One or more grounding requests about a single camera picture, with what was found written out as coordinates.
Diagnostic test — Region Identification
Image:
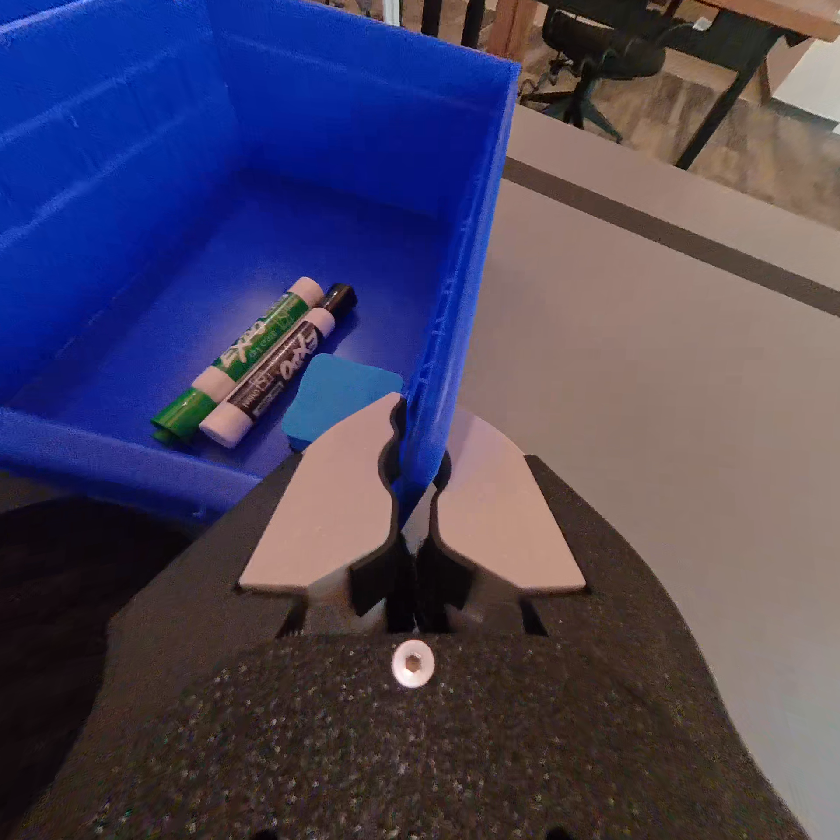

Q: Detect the green whiteboard marker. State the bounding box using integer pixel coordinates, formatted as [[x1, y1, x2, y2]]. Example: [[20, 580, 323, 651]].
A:
[[191, 276, 326, 404]]

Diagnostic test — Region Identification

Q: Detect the wooden office desk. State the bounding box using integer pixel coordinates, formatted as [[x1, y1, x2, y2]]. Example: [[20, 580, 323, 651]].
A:
[[493, 0, 840, 172]]

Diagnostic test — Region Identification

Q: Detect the black whiteboard marker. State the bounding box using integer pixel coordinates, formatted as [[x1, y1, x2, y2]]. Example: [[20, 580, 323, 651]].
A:
[[199, 309, 332, 451]]

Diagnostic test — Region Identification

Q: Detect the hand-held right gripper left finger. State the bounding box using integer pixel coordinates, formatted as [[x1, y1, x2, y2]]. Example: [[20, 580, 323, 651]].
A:
[[237, 392, 408, 618]]

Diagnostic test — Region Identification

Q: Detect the blue whiteboard eraser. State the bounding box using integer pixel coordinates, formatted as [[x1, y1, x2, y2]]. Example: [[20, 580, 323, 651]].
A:
[[283, 355, 406, 455]]

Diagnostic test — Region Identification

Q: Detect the blue plastic bin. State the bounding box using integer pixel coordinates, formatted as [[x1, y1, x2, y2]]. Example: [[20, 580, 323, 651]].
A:
[[0, 0, 523, 529]]

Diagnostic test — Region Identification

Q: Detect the green marker cap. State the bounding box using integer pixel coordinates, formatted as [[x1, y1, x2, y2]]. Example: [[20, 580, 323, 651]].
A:
[[150, 389, 215, 448]]

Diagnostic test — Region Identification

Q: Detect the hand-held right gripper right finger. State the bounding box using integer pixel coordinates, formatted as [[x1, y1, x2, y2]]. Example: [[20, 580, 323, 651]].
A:
[[427, 411, 588, 618]]

